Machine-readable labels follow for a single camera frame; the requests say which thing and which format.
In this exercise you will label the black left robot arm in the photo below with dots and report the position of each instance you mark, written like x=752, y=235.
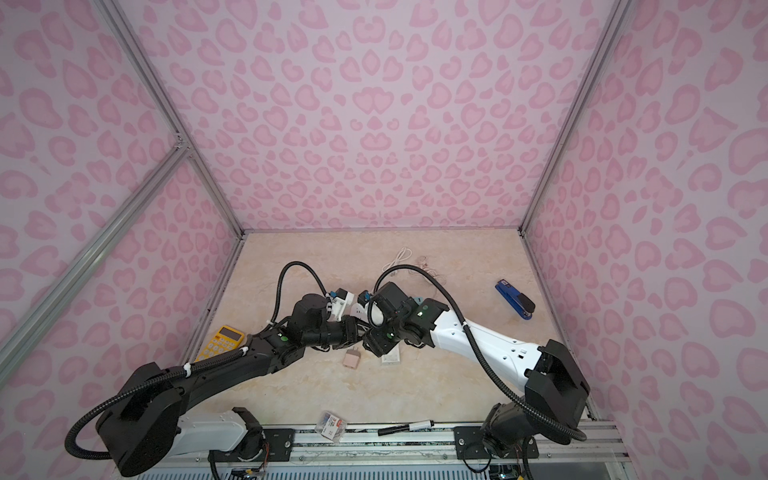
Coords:
x=137, y=427

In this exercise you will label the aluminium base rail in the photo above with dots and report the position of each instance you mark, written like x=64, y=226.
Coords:
x=444, y=451

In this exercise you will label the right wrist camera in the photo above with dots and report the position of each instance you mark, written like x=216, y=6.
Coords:
x=374, y=314

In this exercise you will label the blue stapler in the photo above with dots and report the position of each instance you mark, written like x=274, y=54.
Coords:
x=521, y=303

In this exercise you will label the aluminium frame post left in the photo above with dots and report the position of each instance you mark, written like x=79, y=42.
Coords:
x=126, y=36

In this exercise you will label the aluminium frame post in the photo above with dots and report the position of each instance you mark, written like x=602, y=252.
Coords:
x=616, y=22
x=126, y=36

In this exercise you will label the black marker pen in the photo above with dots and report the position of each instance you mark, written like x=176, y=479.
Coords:
x=407, y=427

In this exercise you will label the aluminium diagonal frame bar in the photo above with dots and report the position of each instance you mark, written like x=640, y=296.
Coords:
x=40, y=318

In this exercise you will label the pink charger plug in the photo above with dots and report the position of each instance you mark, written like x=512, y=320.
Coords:
x=351, y=358

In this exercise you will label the white charger plug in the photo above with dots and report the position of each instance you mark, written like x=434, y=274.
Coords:
x=391, y=358

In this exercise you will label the white square power strip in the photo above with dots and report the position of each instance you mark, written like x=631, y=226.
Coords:
x=359, y=312

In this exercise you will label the small clear plastic box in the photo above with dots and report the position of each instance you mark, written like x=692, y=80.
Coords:
x=331, y=427

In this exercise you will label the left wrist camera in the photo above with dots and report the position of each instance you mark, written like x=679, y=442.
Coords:
x=339, y=301

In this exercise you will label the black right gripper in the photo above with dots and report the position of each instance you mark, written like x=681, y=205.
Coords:
x=371, y=342

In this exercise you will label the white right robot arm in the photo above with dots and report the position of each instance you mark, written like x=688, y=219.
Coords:
x=545, y=389

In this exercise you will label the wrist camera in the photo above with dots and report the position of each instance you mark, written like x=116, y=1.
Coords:
x=374, y=314
x=339, y=301

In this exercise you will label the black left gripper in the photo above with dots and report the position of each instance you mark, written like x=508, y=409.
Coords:
x=351, y=330

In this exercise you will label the yellow calculator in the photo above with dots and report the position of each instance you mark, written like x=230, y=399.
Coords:
x=225, y=339

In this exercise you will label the aluminium frame post right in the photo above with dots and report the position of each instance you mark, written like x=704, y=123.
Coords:
x=616, y=22

